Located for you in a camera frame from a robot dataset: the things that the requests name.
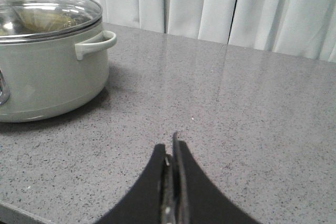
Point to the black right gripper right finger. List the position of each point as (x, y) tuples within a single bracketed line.
[(198, 199)]

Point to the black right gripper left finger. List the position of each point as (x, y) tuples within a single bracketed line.
[(150, 199)]

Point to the glass pot lid steel rim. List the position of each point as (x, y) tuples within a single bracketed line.
[(39, 20)]

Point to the pale green electric cooking pot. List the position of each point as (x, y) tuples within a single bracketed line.
[(46, 75)]

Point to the white pleated curtain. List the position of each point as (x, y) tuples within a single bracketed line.
[(295, 27)]

